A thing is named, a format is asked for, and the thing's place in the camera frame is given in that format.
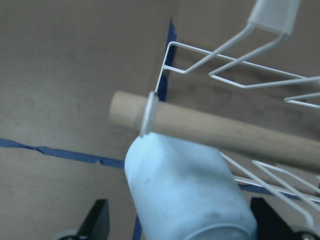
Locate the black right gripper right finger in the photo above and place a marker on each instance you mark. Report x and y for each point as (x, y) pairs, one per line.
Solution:
(270, 226)

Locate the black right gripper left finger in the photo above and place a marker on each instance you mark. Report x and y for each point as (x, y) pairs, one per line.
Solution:
(96, 225)

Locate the light blue ikea cup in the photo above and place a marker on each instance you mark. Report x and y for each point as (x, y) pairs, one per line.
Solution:
(185, 191)

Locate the white wire cup rack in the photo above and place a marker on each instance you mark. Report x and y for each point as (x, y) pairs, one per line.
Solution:
(266, 147)

